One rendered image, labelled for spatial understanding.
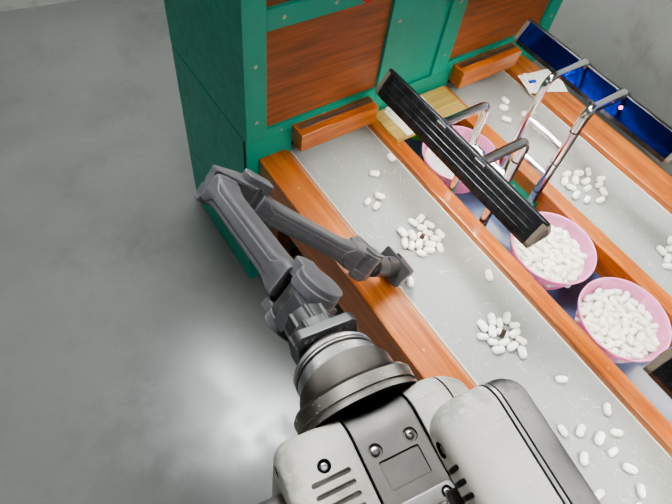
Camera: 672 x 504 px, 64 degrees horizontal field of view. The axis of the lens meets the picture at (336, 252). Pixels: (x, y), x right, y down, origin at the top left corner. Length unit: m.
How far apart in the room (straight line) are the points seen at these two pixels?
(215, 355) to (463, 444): 1.84
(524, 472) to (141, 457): 1.81
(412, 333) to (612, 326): 0.60
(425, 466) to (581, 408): 0.99
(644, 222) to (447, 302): 0.78
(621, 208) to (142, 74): 2.51
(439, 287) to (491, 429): 1.15
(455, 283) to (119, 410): 1.32
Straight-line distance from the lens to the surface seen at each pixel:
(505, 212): 1.37
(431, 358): 1.45
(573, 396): 1.59
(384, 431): 0.63
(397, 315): 1.48
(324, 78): 1.72
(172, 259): 2.47
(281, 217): 1.17
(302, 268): 0.81
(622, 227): 1.99
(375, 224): 1.66
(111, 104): 3.18
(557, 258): 1.81
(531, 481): 0.46
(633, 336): 1.79
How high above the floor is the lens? 2.05
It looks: 56 degrees down
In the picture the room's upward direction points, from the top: 11 degrees clockwise
